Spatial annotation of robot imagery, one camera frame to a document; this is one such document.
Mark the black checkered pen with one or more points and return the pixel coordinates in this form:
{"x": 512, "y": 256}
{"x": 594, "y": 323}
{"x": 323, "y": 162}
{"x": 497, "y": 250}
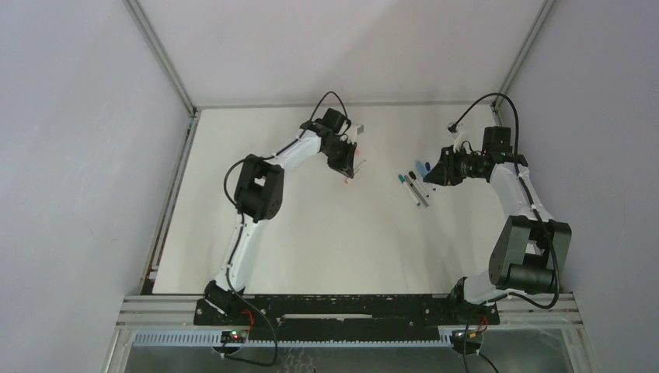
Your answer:
{"x": 415, "y": 191}

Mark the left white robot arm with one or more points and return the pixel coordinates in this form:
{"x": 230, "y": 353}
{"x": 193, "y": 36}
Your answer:
{"x": 259, "y": 191}

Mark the white pen green end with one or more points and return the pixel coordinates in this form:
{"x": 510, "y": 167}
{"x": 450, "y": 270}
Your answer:
{"x": 409, "y": 190}

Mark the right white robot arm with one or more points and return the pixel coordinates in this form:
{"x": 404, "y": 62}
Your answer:
{"x": 531, "y": 250}

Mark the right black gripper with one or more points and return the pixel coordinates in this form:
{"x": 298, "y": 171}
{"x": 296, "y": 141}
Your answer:
{"x": 448, "y": 171}

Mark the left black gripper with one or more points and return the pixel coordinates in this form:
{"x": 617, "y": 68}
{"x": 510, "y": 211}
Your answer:
{"x": 343, "y": 157}

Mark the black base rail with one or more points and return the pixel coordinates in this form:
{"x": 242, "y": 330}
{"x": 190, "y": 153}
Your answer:
{"x": 339, "y": 318}

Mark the light blue correction tape pen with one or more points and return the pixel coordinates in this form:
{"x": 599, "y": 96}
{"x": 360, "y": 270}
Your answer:
{"x": 421, "y": 168}

